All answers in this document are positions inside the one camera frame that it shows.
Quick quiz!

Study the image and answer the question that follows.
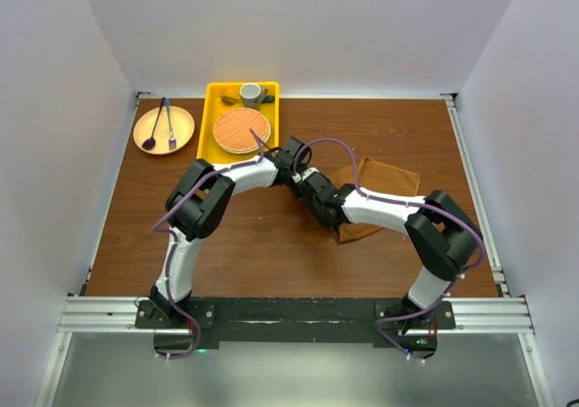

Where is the iridescent metal fork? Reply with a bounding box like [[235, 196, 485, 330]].
[[164, 98, 176, 151]]

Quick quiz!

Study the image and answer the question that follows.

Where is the woven orange round plate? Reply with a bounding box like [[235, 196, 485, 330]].
[[213, 108, 271, 154]]

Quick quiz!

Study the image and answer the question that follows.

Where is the orange cloth napkin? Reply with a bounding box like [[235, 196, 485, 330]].
[[333, 158, 421, 243]]

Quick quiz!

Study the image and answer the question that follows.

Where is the beige round plate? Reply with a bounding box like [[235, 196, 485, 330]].
[[132, 106, 195, 156]]

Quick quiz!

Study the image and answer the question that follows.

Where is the purple cable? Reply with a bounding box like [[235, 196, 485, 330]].
[[291, 137, 488, 365], [151, 128, 280, 361]]

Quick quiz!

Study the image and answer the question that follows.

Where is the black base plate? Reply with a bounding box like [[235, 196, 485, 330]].
[[134, 296, 456, 352]]

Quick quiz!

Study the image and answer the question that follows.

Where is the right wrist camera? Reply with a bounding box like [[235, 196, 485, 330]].
[[291, 167, 318, 185]]

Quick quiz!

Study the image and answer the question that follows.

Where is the aluminium frame rail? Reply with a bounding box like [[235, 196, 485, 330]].
[[441, 94, 535, 336]]

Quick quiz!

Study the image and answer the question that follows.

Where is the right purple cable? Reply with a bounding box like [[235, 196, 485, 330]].
[[291, 137, 488, 365]]

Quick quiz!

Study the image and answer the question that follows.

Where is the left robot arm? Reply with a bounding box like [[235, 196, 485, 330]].
[[149, 137, 312, 330]]

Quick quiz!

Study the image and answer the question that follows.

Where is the white cup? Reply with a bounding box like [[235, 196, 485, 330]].
[[239, 83, 266, 109]]

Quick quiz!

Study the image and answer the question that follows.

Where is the dark green utensil in tray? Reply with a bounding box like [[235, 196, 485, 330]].
[[260, 88, 276, 104]]

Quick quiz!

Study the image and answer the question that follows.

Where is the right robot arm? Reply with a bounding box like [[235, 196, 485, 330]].
[[291, 167, 485, 328]]

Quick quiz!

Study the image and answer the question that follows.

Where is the purple metal spoon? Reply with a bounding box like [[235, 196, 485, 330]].
[[141, 97, 166, 151]]

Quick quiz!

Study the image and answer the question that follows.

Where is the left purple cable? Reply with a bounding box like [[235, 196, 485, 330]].
[[151, 128, 280, 361]]

